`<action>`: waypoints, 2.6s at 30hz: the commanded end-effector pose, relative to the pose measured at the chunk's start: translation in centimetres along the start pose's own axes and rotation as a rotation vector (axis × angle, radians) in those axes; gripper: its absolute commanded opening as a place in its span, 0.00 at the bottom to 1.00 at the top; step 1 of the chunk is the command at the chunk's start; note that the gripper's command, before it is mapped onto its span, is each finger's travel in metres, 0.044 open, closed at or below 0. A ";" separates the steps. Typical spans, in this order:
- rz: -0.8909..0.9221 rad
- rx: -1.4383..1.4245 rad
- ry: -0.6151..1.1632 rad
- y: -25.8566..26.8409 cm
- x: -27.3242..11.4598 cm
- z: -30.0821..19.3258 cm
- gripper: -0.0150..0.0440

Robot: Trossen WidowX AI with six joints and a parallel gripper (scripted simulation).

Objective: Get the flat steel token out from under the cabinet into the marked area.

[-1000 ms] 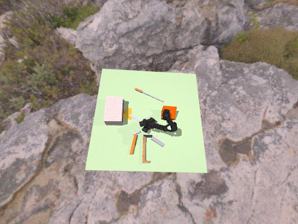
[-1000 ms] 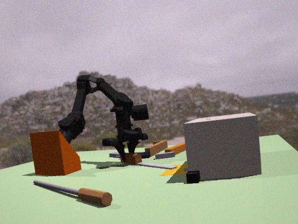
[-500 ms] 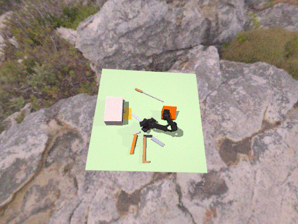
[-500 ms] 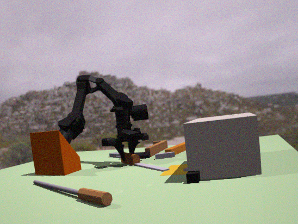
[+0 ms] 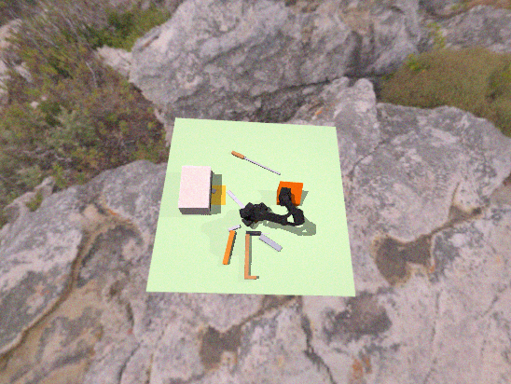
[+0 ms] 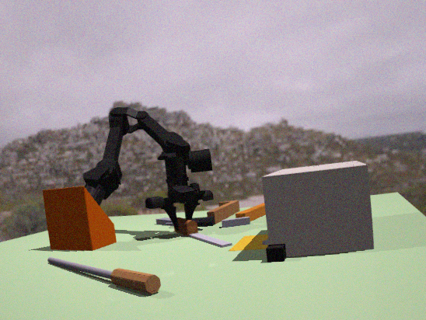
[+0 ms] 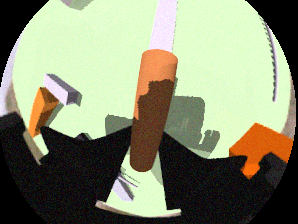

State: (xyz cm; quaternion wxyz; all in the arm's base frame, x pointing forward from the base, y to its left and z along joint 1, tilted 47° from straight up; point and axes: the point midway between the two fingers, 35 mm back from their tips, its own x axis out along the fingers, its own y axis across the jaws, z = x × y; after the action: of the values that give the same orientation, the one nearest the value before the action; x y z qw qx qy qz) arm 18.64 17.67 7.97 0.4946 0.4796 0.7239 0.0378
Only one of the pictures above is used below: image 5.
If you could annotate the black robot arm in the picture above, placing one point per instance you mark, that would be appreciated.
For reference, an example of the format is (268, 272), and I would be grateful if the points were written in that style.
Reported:
(257, 211)

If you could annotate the grey rod with brown handle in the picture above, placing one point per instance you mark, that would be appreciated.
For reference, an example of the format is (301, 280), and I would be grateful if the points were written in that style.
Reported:
(243, 157)

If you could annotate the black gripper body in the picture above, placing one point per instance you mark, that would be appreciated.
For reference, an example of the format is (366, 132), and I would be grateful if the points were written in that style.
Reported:
(248, 221)

